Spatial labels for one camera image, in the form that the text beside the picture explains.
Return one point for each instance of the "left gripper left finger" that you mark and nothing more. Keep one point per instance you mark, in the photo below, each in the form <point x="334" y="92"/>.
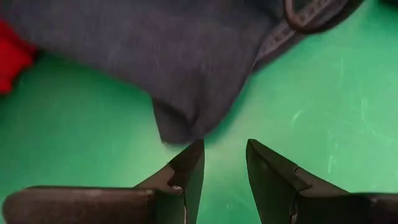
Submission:
<point x="174" y="186"/>

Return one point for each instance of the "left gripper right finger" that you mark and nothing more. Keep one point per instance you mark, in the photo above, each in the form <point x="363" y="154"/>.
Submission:
<point x="280" y="193"/>

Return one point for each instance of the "faded black jeans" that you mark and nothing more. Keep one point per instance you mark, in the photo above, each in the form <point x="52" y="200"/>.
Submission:
<point x="171" y="56"/>

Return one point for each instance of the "red plastic laundry basket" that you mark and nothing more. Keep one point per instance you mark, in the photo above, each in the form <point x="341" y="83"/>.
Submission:
<point x="12" y="59"/>

